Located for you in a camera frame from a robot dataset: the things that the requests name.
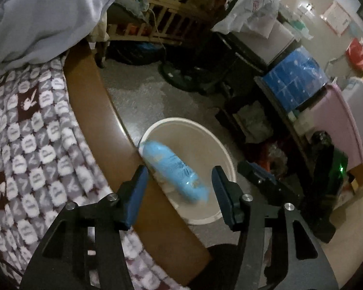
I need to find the black shelf rack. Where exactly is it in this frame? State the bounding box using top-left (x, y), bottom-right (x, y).
top-left (254, 77), bottom-right (321, 170)

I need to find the grey cabinet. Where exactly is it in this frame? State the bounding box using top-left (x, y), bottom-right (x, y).
top-left (230, 21), bottom-right (303, 73)

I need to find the red packaging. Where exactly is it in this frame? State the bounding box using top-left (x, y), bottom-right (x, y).
top-left (254, 140), bottom-right (291, 173)

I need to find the wooden bed frame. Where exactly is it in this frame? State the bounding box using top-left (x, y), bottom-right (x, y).
top-left (63, 41), bottom-right (214, 287)

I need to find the red bag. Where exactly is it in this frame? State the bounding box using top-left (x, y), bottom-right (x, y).
top-left (346, 38), bottom-right (363, 68)

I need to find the black plastic bag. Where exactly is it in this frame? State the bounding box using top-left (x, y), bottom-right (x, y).
top-left (109, 41), bottom-right (167, 65)

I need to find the light blue quilt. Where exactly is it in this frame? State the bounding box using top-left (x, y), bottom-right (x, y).
top-left (0, 0), bottom-right (125, 68)

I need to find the white crumpled plastic bag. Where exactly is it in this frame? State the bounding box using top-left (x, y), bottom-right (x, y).
top-left (213, 0), bottom-right (280, 35)

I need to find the black cable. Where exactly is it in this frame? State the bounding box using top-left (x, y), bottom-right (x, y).
top-left (0, 252), bottom-right (22, 280)

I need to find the pink plastic bin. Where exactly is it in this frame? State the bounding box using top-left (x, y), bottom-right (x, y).
top-left (315, 83), bottom-right (363, 170)

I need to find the blue tissue packet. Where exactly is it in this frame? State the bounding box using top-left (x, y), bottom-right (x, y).
top-left (139, 140), bottom-right (211, 203)

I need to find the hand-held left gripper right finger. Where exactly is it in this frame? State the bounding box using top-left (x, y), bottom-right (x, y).
top-left (211, 165), bottom-right (339, 290)

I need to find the white plastic bucket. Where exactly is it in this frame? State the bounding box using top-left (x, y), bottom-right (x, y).
top-left (138, 118), bottom-right (237, 225)

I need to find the blue storage box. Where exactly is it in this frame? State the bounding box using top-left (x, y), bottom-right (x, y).
top-left (262, 48), bottom-right (329, 112)

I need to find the wooden crib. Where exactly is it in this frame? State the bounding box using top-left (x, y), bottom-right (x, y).
top-left (106, 0), bottom-right (227, 46)

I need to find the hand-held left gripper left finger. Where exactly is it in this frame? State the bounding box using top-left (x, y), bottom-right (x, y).
top-left (20, 166), bottom-right (149, 290)

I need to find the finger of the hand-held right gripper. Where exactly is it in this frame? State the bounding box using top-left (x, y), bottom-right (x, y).
top-left (237, 160), bottom-right (294, 206)

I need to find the black round fan base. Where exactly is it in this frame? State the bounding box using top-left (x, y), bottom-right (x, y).
top-left (159, 60), bottom-right (227, 93)

